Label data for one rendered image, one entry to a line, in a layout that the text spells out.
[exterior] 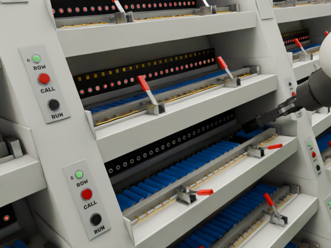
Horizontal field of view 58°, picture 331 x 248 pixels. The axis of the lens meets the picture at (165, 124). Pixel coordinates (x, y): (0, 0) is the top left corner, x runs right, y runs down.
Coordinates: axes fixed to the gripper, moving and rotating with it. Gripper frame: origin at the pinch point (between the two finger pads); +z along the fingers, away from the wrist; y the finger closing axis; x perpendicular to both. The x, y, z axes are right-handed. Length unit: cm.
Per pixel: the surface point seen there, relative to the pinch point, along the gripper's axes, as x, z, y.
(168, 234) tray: 10.6, -2.7, 44.4
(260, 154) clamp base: 7.4, -4.1, 10.4
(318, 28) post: -25, 1, -79
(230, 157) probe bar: 4.6, -0.1, 16.4
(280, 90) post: -5.3, -7.0, -8.6
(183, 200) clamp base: 6.9, -1.8, 37.0
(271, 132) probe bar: 4.4, -0.5, -3.9
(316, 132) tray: 11.7, -3.0, -21.7
